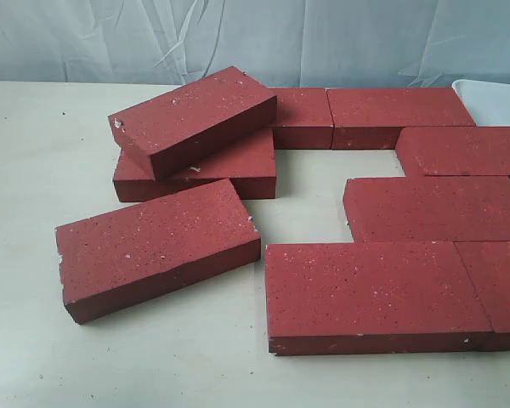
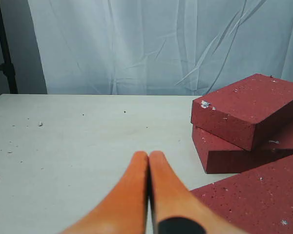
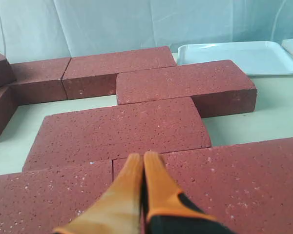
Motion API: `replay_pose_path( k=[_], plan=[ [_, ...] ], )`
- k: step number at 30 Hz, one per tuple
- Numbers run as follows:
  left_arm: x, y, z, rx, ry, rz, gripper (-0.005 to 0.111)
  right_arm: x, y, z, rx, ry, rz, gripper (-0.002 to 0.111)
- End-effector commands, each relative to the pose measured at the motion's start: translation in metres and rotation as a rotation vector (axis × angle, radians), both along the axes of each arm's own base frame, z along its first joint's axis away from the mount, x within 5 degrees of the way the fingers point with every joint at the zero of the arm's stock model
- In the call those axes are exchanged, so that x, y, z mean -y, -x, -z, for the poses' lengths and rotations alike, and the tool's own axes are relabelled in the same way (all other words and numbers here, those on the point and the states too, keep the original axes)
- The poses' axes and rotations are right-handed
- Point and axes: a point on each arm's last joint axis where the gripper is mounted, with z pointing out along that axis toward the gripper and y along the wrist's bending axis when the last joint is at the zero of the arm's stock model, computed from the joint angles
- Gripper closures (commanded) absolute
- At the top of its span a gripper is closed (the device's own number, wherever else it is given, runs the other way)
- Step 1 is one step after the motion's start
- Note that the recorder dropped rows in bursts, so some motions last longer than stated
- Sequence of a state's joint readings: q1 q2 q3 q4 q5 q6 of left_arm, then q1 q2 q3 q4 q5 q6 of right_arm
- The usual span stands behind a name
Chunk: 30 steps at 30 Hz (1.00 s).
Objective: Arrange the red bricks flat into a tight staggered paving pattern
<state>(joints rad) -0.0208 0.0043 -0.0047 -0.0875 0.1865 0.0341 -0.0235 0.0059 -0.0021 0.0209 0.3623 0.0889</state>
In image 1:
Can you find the back row left red brick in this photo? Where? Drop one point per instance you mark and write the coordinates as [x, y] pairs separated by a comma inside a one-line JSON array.
[[303, 120]]

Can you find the front row large red brick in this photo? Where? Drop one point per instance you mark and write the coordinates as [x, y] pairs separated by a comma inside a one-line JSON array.
[[374, 298]]

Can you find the back row right red brick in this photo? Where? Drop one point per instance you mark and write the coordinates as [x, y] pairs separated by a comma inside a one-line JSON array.
[[372, 118]]

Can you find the second row right red brick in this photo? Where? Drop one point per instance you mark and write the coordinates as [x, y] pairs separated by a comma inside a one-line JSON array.
[[454, 151]]

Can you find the third row red brick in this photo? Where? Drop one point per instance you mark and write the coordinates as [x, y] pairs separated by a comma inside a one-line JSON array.
[[459, 209]]

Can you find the white plastic backdrop sheet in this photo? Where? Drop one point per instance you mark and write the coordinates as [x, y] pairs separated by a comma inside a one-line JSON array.
[[281, 43]]

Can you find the white plastic tray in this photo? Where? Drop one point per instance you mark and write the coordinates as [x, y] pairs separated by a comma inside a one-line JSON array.
[[487, 102]]

